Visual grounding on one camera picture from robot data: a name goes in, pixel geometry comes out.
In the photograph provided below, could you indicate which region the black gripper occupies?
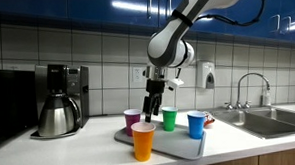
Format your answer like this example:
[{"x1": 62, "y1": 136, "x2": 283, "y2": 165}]
[{"x1": 140, "y1": 77, "x2": 167, "y2": 124}]

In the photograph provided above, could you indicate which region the green plastic cup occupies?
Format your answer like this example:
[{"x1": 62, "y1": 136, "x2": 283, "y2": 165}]
[{"x1": 161, "y1": 105, "x2": 180, "y2": 133}]

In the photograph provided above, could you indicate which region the orange plastic cup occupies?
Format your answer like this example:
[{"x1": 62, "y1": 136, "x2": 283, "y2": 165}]
[{"x1": 130, "y1": 120, "x2": 158, "y2": 163}]

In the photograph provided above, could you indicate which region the blue plastic cup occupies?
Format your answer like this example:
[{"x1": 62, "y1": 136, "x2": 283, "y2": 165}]
[{"x1": 186, "y1": 110, "x2": 208, "y2": 141}]

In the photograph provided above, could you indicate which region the grey plastic tray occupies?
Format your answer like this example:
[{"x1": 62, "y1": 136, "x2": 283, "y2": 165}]
[{"x1": 113, "y1": 115, "x2": 208, "y2": 164}]

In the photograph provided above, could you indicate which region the magenta plastic cup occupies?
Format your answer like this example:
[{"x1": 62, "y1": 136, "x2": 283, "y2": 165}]
[{"x1": 123, "y1": 108, "x2": 144, "y2": 138}]

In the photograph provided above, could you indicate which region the red snack bag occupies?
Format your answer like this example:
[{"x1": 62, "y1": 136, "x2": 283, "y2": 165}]
[{"x1": 202, "y1": 110, "x2": 217, "y2": 128}]

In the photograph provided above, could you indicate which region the black coffee maker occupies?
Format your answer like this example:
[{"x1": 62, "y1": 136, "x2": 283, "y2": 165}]
[{"x1": 27, "y1": 62, "x2": 92, "y2": 141}]

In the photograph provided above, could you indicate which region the chrome gooseneck faucet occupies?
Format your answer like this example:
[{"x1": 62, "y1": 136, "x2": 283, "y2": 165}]
[{"x1": 234, "y1": 71, "x2": 273, "y2": 111}]

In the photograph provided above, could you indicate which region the stainless steel coffee carafe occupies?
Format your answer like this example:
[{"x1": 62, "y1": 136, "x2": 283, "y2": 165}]
[{"x1": 36, "y1": 92, "x2": 83, "y2": 137}]

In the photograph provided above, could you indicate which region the stainless steel double sink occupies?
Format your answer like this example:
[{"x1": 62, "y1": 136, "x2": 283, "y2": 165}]
[{"x1": 211, "y1": 104, "x2": 295, "y2": 143}]

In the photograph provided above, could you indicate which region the clear soap bottle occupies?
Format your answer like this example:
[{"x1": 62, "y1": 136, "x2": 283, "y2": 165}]
[{"x1": 261, "y1": 86, "x2": 273, "y2": 108}]

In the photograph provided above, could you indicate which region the wooden lower cabinet front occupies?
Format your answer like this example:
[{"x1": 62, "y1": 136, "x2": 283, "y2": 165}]
[{"x1": 179, "y1": 145, "x2": 295, "y2": 165}]

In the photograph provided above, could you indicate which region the black microwave oven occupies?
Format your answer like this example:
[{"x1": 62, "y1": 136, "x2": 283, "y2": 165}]
[{"x1": 0, "y1": 66, "x2": 40, "y2": 148}]

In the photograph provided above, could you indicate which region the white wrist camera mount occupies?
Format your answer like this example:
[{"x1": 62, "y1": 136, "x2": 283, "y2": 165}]
[{"x1": 166, "y1": 76, "x2": 186, "y2": 92}]

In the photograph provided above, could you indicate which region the white wall outlet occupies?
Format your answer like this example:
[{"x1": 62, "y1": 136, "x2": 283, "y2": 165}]
[{"x1": 132, "y1": 66, "x2": 143, "y2": 83}]

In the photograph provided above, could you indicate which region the white wall soap dispenser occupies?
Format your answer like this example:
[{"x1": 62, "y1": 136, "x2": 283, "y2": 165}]
[{"x1": 195, "y1": 60, "x2": 217, "y2": 90}]

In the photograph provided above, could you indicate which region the silver cabinet door handle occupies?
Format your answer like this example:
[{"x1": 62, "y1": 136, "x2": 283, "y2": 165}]
[
  {"x1": 269, "y1": 14, "x2": 281, "y2": 33},
  {"x1": 164, "y1": 0, "x2": 173, "y2": 22},
  {"x1": 281, "y1": 15, "x2": 293, "y2": 35},
  {"x1": 146, "y1": 0, "x2": 154, "y2": 20}
]

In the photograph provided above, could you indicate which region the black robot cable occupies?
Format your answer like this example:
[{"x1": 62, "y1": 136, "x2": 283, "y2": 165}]
[{"x1": 170, "y1": 0, "x2": 271, "y2": 79}]

